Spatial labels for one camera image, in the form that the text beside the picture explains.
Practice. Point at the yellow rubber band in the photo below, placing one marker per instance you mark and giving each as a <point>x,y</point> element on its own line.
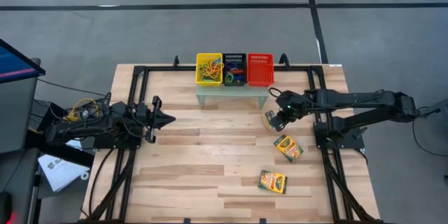
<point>206,64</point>

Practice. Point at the orange-red coil wristband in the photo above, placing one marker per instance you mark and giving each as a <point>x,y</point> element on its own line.
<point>238,71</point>

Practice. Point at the grey cabinet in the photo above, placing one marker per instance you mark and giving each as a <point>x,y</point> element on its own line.
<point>17,112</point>

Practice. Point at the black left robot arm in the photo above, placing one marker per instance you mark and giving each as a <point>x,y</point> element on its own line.
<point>87,126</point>

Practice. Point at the red plastic basket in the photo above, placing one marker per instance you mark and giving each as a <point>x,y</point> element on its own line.
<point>260,71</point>

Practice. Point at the blue coil wristband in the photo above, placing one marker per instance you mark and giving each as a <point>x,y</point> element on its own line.
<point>227,68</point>

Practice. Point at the black clamp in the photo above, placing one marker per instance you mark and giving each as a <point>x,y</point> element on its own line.
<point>176,62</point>
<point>284,60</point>

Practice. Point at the pale green riser shelf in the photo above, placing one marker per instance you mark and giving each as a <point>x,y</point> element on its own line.
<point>231,92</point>

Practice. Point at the grey floor object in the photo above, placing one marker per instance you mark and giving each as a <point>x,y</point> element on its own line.
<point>435,109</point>

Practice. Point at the purple coil wristband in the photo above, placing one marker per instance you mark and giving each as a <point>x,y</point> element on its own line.
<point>235,65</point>

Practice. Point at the yellow green crayon box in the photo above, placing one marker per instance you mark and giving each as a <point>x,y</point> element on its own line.
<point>288,148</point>
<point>273,182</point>
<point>267,119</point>

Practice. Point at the black plastic basket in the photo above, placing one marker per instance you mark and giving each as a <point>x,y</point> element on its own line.
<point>241,59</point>

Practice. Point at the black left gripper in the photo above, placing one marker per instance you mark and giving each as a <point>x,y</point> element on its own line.
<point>148,119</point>

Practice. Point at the white paper sheet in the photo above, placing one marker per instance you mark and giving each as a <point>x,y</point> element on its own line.
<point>59,171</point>

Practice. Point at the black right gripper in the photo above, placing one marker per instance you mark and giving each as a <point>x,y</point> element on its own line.
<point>292,105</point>

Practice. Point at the black bar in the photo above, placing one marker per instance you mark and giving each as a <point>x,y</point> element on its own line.
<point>59,150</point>

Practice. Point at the yellow plastic basket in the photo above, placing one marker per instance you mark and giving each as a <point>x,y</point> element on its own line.
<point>209,84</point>

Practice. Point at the white label sticker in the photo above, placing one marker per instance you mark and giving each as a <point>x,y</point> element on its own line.
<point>335,65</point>

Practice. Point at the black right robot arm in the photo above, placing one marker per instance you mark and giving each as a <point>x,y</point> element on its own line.
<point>350,99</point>

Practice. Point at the black equipment box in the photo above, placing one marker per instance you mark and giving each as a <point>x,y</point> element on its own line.
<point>49,112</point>

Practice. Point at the orange rubber band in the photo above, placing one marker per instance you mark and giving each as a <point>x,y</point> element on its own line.
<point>210,71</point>

